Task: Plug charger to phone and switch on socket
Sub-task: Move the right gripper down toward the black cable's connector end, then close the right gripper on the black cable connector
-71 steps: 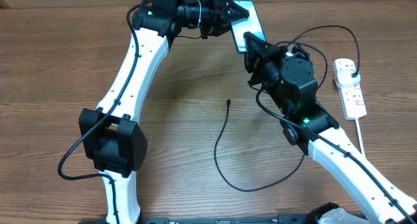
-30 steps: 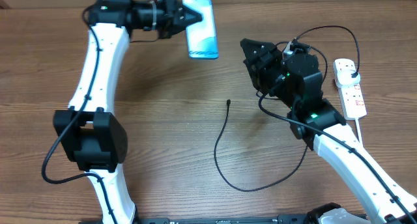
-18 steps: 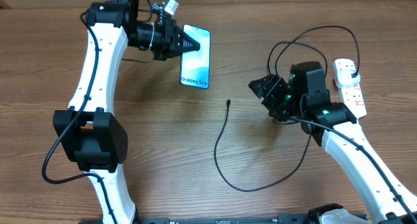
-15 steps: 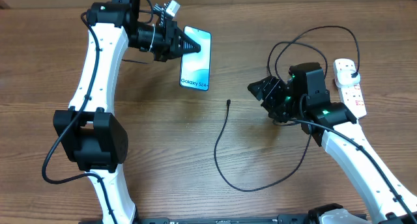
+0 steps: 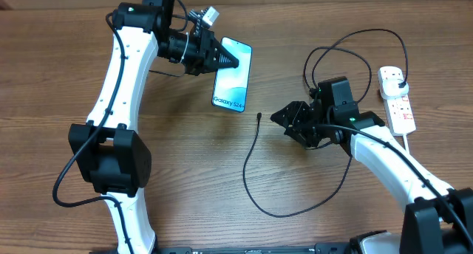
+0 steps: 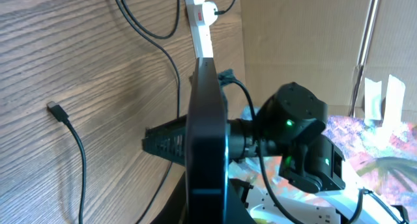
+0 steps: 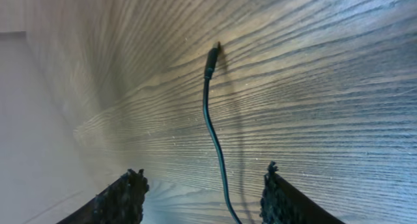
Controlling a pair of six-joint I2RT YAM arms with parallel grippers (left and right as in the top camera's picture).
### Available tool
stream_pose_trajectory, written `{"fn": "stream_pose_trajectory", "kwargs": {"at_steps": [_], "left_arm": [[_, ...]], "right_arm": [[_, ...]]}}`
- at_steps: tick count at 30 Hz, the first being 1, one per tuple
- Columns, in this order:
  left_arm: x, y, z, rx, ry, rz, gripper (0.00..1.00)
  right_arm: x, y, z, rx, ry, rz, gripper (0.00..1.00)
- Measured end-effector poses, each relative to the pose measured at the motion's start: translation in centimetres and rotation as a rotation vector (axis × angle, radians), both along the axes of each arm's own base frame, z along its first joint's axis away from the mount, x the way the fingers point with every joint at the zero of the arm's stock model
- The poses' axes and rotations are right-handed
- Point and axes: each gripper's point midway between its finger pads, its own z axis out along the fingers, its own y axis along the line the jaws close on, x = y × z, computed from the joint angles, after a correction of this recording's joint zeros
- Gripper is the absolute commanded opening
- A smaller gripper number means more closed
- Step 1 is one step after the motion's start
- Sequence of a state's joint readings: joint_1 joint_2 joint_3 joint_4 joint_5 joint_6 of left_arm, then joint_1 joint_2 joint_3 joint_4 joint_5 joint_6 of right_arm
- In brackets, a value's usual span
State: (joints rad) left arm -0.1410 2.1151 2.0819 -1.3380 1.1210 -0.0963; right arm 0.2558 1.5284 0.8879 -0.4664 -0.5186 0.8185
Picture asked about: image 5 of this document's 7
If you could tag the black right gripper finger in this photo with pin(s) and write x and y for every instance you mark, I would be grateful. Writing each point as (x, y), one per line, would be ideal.
(296, 116)
(306, 138)

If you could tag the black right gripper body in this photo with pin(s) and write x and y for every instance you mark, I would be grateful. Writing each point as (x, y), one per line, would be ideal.
(317, 117)

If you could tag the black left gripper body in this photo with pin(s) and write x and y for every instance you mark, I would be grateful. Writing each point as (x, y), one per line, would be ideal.
(197, 57)

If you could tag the Samsung Galaxy smartphone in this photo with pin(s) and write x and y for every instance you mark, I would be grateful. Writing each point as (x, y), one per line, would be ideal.
(231, 84)

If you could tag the white power strip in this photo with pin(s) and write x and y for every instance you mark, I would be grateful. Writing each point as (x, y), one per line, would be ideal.
(399, 111)

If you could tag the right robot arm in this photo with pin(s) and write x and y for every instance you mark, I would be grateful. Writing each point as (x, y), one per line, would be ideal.
(437, 217)

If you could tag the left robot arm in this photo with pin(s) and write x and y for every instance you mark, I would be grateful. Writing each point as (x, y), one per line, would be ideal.
(107, 148)

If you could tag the white charger plug adapter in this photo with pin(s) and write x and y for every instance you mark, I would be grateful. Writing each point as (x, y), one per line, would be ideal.
(391, 89)

